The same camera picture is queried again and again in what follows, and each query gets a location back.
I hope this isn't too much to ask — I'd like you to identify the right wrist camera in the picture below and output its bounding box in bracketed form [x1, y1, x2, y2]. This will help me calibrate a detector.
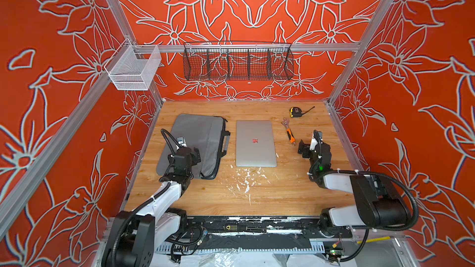
[310, 130, 322, 151]

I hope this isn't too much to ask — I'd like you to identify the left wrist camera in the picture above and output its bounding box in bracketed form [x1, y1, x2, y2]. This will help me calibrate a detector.
[176, 137, 187, 147]

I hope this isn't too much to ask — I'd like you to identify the yellow black tape measure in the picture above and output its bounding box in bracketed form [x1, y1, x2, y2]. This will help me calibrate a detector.
[289, 106, 314, 118]

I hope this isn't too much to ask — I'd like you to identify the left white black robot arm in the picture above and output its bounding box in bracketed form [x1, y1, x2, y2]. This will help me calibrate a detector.
[101, 129, 204, 267]

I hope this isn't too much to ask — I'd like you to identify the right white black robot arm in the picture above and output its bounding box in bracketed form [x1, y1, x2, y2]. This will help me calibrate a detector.
[298, 131, 420, 264]

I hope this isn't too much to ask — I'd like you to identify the grey zippered laptop bag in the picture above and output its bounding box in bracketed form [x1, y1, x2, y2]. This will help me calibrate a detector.
[157, 114, 231, 182]

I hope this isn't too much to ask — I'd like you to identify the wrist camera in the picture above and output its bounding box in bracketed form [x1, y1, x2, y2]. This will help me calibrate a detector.
[176, 137, 187, 147]
[310, 130, 322, 151]

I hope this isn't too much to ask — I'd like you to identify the silver laptop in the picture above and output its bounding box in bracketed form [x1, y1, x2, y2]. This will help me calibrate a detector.
[236, 120, 277, 168]

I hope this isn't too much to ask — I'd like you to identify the black wire wall basket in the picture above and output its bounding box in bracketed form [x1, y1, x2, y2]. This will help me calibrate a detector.
[183, 41, 294, 82]

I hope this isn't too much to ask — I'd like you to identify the white wire mesh basket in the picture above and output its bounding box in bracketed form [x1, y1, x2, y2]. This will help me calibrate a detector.
[105, 42, 162, 91]

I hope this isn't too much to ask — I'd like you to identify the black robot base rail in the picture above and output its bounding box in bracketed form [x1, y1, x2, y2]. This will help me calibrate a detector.
[174, 216, 354, 255]

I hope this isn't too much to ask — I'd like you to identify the orange handled adjustable wrench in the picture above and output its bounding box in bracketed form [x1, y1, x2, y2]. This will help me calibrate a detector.
[282, 117, 296, 146]

